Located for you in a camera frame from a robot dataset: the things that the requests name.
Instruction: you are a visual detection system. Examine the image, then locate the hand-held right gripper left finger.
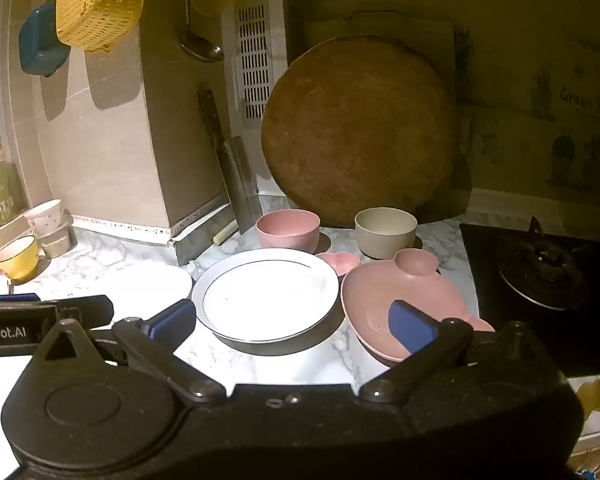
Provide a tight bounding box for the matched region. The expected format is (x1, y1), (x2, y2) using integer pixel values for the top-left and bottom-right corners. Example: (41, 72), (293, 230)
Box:
(30, 299), (227, 406)

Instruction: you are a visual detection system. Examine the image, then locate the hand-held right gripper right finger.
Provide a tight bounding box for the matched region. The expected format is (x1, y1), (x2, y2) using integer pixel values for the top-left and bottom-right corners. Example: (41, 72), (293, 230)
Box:
(360, 300), (563, 405)

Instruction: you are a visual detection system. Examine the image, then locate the pink ear-shaped plate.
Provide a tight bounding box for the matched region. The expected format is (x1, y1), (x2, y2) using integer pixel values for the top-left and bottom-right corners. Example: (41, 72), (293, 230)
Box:
(341, 248), (496, 363)

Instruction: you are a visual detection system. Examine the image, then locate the plain white plate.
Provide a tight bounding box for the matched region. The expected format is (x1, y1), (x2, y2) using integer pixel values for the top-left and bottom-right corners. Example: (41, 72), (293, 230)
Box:
(82, 263), (193, 313)

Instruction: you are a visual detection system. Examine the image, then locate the beige bowl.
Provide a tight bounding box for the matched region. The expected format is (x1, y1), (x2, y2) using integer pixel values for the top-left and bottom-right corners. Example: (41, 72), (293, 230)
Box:
(355, 207), (418, 260)

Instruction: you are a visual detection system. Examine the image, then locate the white plate with dark rim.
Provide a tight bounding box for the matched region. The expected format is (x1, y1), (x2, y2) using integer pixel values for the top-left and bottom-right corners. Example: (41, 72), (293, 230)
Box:
(191, 248), (340, 343)

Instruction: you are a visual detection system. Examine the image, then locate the pink bowl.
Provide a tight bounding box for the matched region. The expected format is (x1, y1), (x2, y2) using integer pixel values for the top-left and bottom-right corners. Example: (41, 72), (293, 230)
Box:
(256, 210), (322, 251)

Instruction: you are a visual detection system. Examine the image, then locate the yellow bowl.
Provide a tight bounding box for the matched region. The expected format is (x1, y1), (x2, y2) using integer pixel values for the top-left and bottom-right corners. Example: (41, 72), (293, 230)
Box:
(0, 235), (40, 281)

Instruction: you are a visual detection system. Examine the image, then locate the clear plastic container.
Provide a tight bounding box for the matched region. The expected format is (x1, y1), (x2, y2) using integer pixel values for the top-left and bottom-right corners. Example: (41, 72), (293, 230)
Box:
(39, 217), (76, 259)

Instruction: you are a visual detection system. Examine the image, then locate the white dotted bowl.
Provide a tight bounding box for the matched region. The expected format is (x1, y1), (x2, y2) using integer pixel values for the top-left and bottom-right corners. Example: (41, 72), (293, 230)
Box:
(24, 199), (63, 235)

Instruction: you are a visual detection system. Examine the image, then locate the black gas stove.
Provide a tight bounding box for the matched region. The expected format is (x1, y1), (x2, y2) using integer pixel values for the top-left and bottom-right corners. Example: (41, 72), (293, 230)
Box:
(460, 217), (600, 376)

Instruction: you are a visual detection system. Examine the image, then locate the steel cleaver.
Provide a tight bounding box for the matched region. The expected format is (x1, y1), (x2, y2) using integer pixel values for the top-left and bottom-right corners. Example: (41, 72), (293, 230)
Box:
(198, 89), (262, 235)

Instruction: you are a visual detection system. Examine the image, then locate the round wooden cutting board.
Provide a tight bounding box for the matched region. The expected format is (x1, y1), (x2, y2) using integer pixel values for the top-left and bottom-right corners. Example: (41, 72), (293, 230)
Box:
(261, 35), (458, 228)

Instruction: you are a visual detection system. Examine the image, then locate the blue plastic basket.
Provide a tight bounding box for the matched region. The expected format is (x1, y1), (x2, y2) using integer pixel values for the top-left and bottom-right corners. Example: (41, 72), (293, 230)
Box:
(19, 0), (72, 77)

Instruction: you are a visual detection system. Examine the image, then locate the steel ladle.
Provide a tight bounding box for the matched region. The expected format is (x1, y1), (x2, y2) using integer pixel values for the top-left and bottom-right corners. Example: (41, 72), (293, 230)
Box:
(177, 0), (226, 63)

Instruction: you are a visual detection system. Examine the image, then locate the white vent grille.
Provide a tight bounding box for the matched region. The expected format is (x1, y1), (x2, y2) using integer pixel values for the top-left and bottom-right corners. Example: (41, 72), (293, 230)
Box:
(234, 0), (272, 123)

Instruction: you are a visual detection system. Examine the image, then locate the yellow plastic colander basket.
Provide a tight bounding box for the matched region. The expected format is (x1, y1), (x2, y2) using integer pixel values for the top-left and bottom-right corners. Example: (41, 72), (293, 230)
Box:
(56, 0), (145, 53)

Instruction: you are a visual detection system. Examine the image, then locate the plant print wall sticker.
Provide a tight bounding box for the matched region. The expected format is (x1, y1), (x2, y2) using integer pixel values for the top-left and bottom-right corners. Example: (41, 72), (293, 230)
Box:
(530, 60), (600, 186)

